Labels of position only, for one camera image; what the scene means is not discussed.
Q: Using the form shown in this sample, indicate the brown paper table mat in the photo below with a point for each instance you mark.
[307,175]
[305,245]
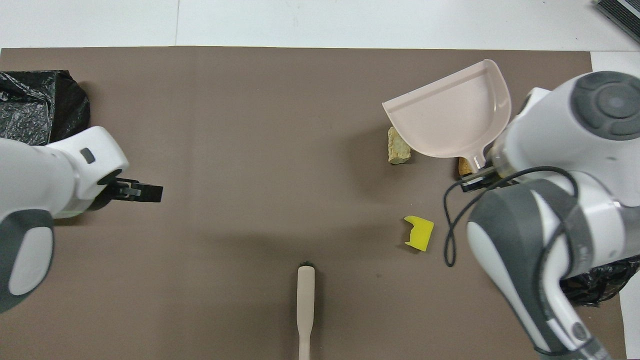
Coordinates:
[250,125]

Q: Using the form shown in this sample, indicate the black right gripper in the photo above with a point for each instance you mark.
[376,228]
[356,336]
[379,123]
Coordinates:
[500,176]

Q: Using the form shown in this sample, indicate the open bin black bag liner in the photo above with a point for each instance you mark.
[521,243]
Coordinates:
[600,280]

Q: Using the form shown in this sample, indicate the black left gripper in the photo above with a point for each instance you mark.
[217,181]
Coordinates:
[112,192]

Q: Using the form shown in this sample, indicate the box covered by black bag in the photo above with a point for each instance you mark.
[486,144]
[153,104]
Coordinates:
[35,105]

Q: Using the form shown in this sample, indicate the dark ribbed device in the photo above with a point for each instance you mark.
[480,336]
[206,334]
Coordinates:
[622,12]

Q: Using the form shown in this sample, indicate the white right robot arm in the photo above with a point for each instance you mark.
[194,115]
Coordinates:
[575,135]

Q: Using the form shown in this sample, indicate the beige hand brush black bristles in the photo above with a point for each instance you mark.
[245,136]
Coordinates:
[306,300]

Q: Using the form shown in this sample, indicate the beige foam chunk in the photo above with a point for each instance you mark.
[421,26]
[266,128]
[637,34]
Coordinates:
[397,150]

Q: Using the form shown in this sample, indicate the orange-brown bread roll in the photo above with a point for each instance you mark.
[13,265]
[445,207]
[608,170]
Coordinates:
[465,167]

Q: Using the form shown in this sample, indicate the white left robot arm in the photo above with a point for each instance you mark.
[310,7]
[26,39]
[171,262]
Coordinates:
[50,170]

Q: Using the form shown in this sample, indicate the notched yellow sponge piece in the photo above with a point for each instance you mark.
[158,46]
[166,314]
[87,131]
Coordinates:
[420,234]

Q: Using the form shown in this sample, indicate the beige plastic dustpan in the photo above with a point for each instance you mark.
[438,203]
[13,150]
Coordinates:
[445,120]

